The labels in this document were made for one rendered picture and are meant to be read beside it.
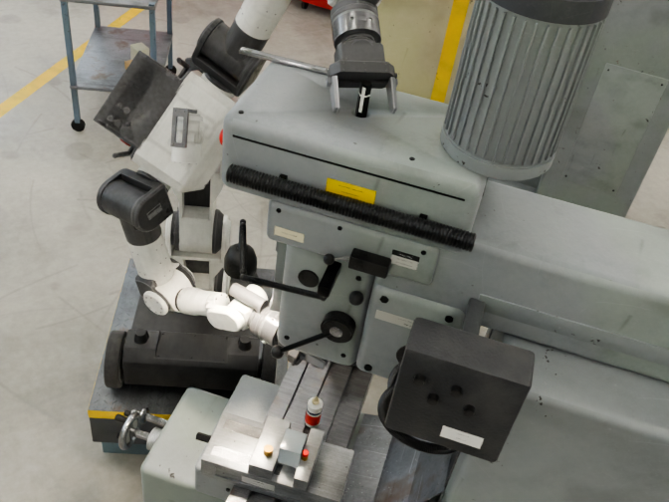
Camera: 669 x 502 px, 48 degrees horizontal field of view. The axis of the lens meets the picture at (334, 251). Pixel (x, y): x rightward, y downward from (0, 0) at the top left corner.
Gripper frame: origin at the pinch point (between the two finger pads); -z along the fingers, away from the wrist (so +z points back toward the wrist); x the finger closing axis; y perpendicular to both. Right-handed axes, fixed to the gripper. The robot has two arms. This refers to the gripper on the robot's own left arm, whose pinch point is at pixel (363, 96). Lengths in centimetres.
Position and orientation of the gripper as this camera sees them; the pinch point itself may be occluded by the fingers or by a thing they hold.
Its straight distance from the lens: 136.5
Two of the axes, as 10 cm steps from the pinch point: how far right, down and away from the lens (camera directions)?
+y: 2.0, -3.1, -9.3
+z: -0.9, -9.5, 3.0
